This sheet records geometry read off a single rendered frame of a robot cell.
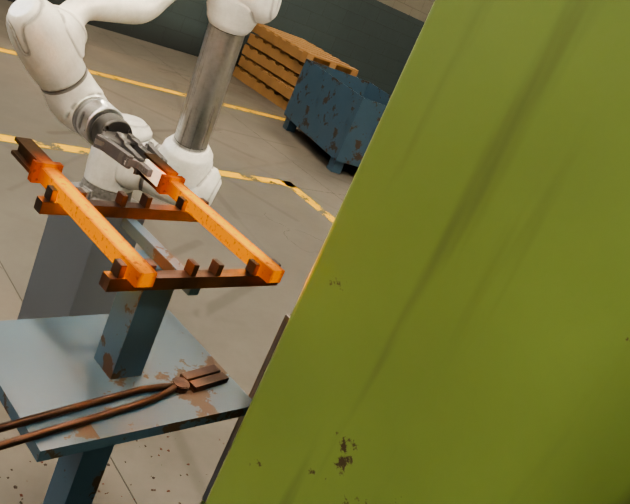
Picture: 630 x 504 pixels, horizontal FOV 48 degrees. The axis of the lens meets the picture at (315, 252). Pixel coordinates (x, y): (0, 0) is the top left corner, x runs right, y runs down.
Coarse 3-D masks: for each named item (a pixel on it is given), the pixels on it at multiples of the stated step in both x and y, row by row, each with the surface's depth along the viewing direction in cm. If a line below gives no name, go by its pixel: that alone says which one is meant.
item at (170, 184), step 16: (160, 160) 131; (144, 176) 131; (176, 176) 128; (160, 192) 126; (176, 192) 124; (192, 192) 125; (192, 208) 121; (208, 208) 122; (208, 224) 118; (224, 224) 118; (224, 240) 116; (240, 240) 114; (240, 256) 113; (256, 256) 111; (272, 272) 109
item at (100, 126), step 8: (96, 120) 138; (104, 120) 137; (112, 120) 137; (120, 120) 138; (96, 128) 137; (104, 128) 138; (112, 128) 138; (120, 128) 139; (128, 128) 140; (112, 136) 135; (120, 144) 135
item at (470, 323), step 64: (448, 0) 73; (512, 0) 69; (576, 0) 64; (448, 64) 73; (512, 64) 69; (576, 64) 64; (384, 128) 78; (448, 128) 73; (512, 128) 69; (576, 128) 64; (384, 192) 78; (448, 192) 73; (512, 192) 69; (576, 192) 64; (320, 256) 85; (384, 256) 78; (448, 256) 73; (512, 256) 69; (576, 256) 65; (320, 320) 85; (384, 320) 78; (448, 320) 73; (512, 320) 69; (576, 320) 65; (320, 384) 85; (384, 384) 78; (448, 384) 73; (512, 384) 69; (576, 384) 65; (256, 448) 92; (320, 448) 85; (384, 448) 79; (448, 448) 73; (512, 448) 69; (576, 448) 65
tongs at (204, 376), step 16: (208, 368) 126; (160, 384) 116; (176, 384) 118; (192, 384) 119; (208, 384) 122; (96, 400) 106; (112, 400) 108; (144, 400) 110; (32, 416) 97; (48, 416) 99; (96, 416) 103; (0, 432) 94; (32, 432) 95; (48, 432) 96; (0, 448) 91
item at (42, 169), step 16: (32, 144) 114; (32, 160) 108; (48, 160) 111; (32, 176) 108; (48, 176) 106; (64, 176) 109; (64, 192) 103; (64, 208) 103; (80, 208) 101; (80, 224) 100; (96, 224) 98; (96, 240) 97; (112, 240) 96; (112, 256) 95; (128, 256) 93; (128, 272) 92; (144, 272) 91
